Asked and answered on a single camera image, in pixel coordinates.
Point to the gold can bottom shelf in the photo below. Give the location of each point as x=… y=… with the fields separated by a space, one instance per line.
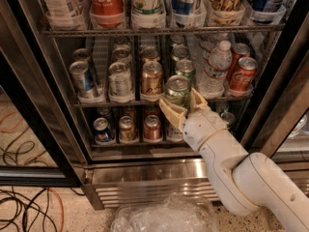
x=127 y=128

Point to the gold soda can rear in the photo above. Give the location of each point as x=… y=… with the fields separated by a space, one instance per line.
x=149 y=53

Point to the gold soda can front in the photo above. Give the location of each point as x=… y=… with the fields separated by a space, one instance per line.
x=152 y=77

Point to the gold soda can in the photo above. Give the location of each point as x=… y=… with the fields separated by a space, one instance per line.
x=152 y=77
x=149 y=53

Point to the white silver can front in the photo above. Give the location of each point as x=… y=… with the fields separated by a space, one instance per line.
x=120 y=79

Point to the clear plastic bag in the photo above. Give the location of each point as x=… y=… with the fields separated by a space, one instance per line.
x=176 y=213

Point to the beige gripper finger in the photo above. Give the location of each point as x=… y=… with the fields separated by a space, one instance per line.
x=176 y=115
x=197 y=101

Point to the white silver can rear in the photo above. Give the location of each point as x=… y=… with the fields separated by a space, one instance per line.
x=122 y=41

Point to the blue silver can rear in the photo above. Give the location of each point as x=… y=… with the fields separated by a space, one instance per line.
x=83 y=54

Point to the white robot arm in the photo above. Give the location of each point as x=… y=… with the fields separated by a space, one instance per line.
x=243 y=182

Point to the top wire shelf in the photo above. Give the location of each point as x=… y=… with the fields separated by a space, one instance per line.
x=163 y=31

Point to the white label bottle top shelf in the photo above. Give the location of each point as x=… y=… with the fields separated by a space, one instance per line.
x=61 y=2

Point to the red can bottom shelf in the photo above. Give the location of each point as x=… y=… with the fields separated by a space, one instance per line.
x=152 y=127

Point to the white green bottle top shelf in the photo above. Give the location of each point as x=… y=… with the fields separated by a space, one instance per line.
x=147 y=0

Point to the middle wire shelf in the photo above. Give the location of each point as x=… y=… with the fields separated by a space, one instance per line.
x=134 y=103

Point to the right glass fridge door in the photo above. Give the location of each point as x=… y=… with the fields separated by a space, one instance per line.
x=280 y=101

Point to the green soda can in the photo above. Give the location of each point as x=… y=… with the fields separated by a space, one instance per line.
x=186 y=68
x=177 y=90
x=178 y=53

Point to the stainless fridge base grille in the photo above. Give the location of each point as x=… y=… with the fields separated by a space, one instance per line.
x=146 y=182

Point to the red cola bottle top shelf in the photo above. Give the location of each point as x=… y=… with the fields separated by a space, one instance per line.
x=108 y=12

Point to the green soda can front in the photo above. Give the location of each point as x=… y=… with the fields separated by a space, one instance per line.
x=177 y=90

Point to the green soda can rear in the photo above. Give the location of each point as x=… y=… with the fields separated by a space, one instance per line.
x=178 y=53

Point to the green can bottom shelf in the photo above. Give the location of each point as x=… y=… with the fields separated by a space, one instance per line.
x=229 y=119

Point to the left glass fridge door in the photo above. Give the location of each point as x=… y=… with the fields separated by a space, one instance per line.
x=34 y=76

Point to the wire shelf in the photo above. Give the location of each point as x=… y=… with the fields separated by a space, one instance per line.
x=163 y=31
x=134 y=103

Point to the red cola can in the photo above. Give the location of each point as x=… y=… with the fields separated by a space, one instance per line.
x=243 y=74
x=238 y=50

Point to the blue can bottom shelf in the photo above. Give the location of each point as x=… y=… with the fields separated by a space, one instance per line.
x=103 y=132

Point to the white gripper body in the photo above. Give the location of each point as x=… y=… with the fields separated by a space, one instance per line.
x=203 y=128

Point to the glass fridge door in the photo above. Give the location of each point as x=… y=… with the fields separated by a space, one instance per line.
x=280 y=101
x=34 y=76

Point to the blue silver can front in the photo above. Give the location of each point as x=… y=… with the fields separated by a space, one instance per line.
x=83 y=79

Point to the white silver can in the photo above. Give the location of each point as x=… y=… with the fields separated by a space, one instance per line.
x=122 y=55
x=120 y=79
x=122 y=41

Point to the clear water bottle middle shelf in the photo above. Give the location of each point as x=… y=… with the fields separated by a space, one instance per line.
x=216 y=68

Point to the dark juice bottle white cap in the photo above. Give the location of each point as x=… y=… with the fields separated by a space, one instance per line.
x=173 y=134

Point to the red cola can front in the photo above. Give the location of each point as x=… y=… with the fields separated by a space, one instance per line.
x=243 y=74

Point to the red cola can rear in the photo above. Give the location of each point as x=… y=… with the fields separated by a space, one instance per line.
x=238 y=50

